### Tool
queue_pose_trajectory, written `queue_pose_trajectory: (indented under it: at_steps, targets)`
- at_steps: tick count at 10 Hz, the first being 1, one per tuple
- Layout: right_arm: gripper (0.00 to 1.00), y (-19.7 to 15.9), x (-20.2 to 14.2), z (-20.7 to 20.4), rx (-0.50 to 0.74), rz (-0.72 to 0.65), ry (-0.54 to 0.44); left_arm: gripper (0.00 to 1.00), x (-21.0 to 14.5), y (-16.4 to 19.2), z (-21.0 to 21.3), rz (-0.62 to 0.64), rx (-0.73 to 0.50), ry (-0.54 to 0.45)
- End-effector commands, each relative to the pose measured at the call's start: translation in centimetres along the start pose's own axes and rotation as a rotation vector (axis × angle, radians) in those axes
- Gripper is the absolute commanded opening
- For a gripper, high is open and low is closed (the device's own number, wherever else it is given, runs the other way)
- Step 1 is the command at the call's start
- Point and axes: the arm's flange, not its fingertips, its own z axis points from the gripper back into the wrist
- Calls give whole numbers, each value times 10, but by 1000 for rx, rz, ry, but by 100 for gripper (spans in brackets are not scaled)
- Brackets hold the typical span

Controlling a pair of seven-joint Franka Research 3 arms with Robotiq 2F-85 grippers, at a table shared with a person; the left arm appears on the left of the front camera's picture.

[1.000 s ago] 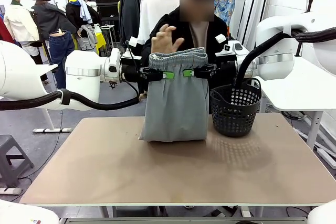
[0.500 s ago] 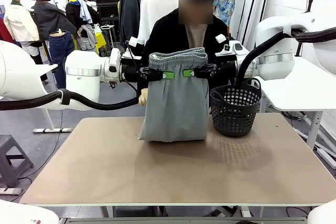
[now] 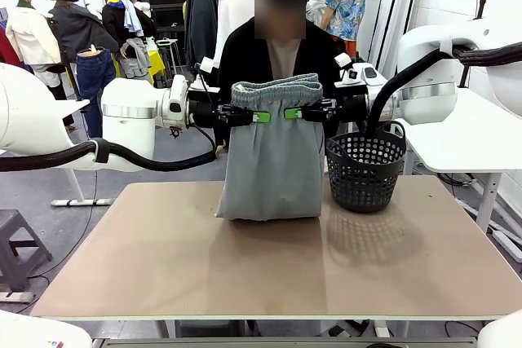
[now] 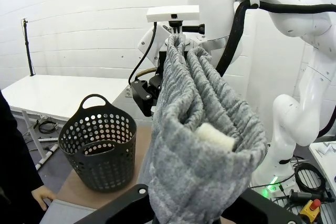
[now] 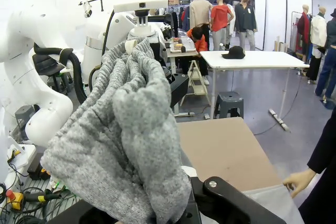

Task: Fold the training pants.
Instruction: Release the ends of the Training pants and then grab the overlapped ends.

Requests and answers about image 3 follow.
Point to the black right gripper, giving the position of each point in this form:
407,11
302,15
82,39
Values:
352,108

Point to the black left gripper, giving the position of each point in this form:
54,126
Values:
204,107

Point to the grey training pants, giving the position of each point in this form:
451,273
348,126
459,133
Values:
273,168

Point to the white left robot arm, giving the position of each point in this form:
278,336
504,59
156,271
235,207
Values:
130,103

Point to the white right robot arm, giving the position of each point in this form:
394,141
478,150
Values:
424,99

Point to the person in black coat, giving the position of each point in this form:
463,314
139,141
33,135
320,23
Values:
244,50

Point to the black perforated plastic basket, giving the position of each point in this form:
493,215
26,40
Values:
363,185

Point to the yellow table cloth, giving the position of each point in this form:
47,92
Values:
157,62

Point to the white metal rack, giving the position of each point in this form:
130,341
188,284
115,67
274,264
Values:
169,43

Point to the mannequin in navy hooded coat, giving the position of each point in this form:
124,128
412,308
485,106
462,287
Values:
200,18

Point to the mannequin in white shirt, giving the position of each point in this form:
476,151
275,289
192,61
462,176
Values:
234,5

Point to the mannequin in grey hoodie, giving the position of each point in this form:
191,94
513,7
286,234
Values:
136,58

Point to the white folded backdrop panels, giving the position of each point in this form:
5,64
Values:
391,5

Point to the mannequin in dark blue jeans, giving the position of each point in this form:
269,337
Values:
95,79

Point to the mannequin with yellow blue clothes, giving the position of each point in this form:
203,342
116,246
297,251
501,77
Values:
112,18

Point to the figure in black bucket hat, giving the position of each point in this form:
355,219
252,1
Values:
77,26

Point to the black tripod stand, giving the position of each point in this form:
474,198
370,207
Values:
483,1

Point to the mannequin in cream jacket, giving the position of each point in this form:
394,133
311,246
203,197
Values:
30,38

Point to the grey plastic step stool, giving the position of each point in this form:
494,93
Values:
16,238

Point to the white stand foot bar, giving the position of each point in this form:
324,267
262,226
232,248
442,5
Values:
16,297

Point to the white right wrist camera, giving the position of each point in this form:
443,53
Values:
343,60

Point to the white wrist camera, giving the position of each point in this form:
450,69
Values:
343,60
207,64

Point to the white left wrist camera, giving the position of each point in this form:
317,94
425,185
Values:
207,64

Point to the grey metal frame rail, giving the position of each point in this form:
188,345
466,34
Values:
285,343

